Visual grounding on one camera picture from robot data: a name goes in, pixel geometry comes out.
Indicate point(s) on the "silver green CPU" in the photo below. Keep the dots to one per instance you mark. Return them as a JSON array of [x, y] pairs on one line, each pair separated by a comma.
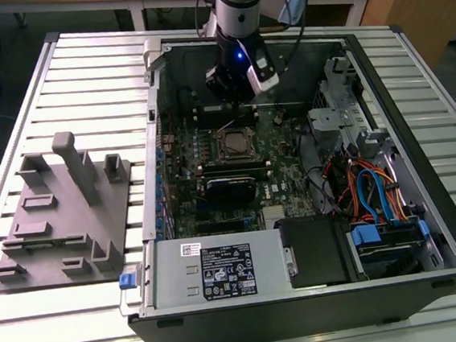
[[236, 142]]

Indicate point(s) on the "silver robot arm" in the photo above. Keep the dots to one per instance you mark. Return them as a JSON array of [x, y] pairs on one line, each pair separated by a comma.
[[240, 4]]

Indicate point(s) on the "grey case latch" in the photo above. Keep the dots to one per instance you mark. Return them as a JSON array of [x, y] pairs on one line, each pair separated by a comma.
[[151, 49]]

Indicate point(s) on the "green motherboard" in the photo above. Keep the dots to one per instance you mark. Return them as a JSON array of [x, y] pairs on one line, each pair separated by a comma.
[[284, 165]]

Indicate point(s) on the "metal drive cage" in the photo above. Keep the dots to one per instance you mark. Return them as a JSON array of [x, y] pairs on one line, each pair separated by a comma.
[[328, 119]]

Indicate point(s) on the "black graphics card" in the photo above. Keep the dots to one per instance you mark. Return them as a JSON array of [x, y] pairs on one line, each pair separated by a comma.
[[230, 193]]

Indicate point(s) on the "silver finned heatsink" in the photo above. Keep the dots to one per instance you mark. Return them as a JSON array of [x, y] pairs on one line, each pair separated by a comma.
[[274, 213]]

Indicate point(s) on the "white framed desk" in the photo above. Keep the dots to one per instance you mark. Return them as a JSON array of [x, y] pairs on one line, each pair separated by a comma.
[[74, 2]]

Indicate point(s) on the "black drive bay box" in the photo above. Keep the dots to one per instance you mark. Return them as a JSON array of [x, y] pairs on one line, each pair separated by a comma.
[[316, 251]]

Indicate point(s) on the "silver power supply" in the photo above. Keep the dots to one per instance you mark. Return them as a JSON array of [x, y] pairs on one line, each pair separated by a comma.
[[172, 265]]

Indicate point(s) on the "wooden cabinet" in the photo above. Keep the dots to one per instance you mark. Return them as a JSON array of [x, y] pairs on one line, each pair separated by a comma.
[[418, 7]]

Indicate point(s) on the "hard disk in blue carrier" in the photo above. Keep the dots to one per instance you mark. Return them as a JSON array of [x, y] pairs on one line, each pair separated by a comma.
[[365, 236]]

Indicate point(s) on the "grey parts rack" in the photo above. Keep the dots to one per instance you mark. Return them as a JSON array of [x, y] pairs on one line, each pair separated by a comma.
[[76, 234]]

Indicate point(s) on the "blue case latch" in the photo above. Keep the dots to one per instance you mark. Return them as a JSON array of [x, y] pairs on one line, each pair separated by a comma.
[[126, 281]]

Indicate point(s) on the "black open PC case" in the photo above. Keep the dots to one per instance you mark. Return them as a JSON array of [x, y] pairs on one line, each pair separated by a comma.
[[306, 317]]

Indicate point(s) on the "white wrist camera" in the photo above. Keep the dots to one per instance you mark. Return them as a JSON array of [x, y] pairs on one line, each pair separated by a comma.
[[263, 74]]

